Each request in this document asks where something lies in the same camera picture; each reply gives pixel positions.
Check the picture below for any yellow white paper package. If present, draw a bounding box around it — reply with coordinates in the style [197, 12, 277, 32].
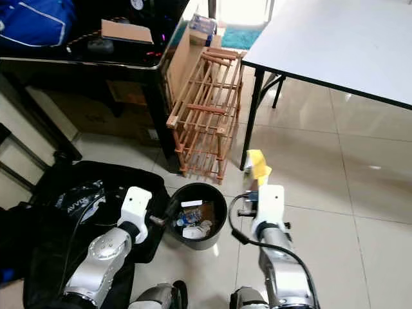
[244, 149, 273, 189]

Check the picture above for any black round rubbish bin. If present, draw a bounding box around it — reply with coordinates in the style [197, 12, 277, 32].
[165, 183, 229, 251]

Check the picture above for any blue label plastic bottle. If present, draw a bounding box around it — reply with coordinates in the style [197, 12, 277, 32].
[175, 212, 200, 228]

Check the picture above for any white crumpled paper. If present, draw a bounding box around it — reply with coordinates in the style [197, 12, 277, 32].
[182, 221, 212, 240]

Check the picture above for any brown cardboard scrap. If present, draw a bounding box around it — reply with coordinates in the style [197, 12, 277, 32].
[183, 201, 216, 223]

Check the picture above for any robot left leg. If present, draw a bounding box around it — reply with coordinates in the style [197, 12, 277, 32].
[132, 281, 189, 309]

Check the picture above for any robot leg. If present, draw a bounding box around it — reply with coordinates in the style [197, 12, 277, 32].
[132, 281, 189, 309]
[230, 286, 271, 309]

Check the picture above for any black printed plastic packet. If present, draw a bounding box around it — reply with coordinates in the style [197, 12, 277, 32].
[55, 180, 104, 220]

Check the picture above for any black table leg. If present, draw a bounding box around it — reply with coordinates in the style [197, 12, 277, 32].
[239, 68, 265, 169]
[270, 74, 287, 109]

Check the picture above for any robot right leg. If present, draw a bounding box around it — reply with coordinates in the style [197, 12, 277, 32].
[230, 286, 271, 309]

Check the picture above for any wooden slatted rack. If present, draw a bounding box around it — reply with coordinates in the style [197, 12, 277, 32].
[166, 48, 244, 185]

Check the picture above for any black desk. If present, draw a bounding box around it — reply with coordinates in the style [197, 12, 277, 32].
[0, 0, 191, 173]

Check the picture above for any large black floor bag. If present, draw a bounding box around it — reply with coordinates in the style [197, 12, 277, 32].
[23, 161, 162, 309]

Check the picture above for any large cardboard box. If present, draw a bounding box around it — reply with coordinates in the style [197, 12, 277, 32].
[64, 80, 155, 142]

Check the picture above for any black backpack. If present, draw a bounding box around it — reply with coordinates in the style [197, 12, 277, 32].
[0, 205, 33, 285]

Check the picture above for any brown cardboard sheet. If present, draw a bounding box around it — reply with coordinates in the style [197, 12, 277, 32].
[165, 27, 216, 104]

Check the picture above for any turquoise rug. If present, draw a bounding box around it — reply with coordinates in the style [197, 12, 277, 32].
[222, 27, 265, 51]

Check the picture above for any blue printed box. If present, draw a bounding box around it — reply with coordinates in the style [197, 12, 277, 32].
[189, 14, 218, 42]

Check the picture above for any flat cardboard box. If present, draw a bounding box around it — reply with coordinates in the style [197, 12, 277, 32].
[101, 19, 155, 44]

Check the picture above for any blue bag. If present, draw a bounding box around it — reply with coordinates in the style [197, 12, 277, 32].
[0, 0, 77, 49]

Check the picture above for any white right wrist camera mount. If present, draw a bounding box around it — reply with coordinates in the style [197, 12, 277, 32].
[251, 185, 286, 238]

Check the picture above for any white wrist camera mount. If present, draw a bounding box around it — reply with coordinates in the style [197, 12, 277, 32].
[251, 185, 286, 238]
[118, 187, 153, 244]

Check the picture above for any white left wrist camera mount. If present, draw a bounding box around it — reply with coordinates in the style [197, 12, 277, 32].
[118, 187, 153, 244]

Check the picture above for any black metal chair frame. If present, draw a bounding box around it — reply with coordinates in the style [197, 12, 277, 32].
[0, 122, 39, 191]

